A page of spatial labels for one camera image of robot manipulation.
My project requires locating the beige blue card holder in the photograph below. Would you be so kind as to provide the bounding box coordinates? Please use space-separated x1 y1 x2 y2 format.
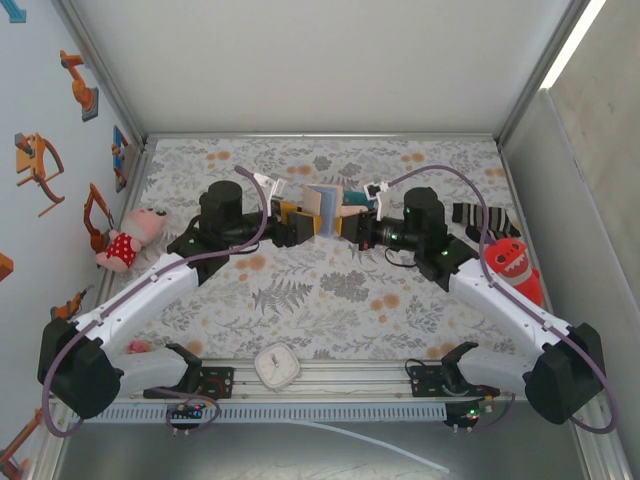
301 183 346 237

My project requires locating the black white striped sock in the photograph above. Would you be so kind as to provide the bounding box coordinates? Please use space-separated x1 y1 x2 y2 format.
451 201 522 245

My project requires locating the red plush monster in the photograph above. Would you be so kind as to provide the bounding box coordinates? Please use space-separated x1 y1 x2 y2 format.
481 238 545 307

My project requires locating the floral patterned table mat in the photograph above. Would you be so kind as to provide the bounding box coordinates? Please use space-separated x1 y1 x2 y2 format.
99 137 560 361

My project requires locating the pink plush doll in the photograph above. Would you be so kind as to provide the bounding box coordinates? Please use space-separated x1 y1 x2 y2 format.
94 207 169 274

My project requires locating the blue orange robot sticker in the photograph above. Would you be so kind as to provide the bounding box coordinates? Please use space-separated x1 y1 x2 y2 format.
109 124 134 195

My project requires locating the white square timer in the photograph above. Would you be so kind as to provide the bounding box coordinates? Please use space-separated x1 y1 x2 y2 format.
253 342 302 393

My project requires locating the orange grey robot sticker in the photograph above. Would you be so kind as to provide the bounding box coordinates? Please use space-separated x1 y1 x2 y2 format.
13 132 67 219

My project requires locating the small right circuit board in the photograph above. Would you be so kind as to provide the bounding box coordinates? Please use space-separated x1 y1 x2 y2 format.
459 397 496 422

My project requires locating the small circuit board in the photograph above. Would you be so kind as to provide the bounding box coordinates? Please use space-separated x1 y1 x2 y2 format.
167 403 207 426
459 397 496 422

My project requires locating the small left circuit board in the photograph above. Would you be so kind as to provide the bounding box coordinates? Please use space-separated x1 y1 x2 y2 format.
167 403 207 426

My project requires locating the bright light strip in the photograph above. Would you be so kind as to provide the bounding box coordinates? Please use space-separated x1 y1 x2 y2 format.
539 0 609 92

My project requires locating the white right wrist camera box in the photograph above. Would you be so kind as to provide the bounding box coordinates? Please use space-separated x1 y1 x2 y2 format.
363 182 390 221

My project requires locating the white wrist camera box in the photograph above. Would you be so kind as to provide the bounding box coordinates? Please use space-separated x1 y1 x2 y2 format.
363 182 390 221
252 172 287 204

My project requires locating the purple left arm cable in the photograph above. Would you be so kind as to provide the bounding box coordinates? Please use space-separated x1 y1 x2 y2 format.
42 166 274 439

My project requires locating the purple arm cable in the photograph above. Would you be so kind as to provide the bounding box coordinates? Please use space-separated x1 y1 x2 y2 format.
382 164 617 436
42 166 274 439

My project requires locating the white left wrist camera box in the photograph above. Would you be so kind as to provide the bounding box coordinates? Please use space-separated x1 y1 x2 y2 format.
252 172 287 204

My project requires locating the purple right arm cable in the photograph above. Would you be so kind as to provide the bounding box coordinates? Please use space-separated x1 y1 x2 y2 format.
382 164 617 436

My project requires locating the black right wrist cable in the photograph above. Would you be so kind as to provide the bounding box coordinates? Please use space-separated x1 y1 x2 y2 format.
384 247 419 267

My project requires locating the aluminium rear rail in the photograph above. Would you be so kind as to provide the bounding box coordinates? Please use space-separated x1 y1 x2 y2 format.
143 131 502 144

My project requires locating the aluminium front rail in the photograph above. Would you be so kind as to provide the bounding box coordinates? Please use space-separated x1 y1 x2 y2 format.
47 357 601 406

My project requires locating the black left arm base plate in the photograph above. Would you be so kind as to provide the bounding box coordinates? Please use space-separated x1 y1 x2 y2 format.
143 366 236 400

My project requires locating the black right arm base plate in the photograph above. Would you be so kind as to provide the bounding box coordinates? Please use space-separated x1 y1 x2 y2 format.
409 364 501 400

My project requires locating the white slotted cable duct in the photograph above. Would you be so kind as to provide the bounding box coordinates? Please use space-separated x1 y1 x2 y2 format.
102 403 448 422

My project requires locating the aluminium frame post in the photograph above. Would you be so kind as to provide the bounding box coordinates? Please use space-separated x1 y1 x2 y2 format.
52 0 149 149
497 0 594 147

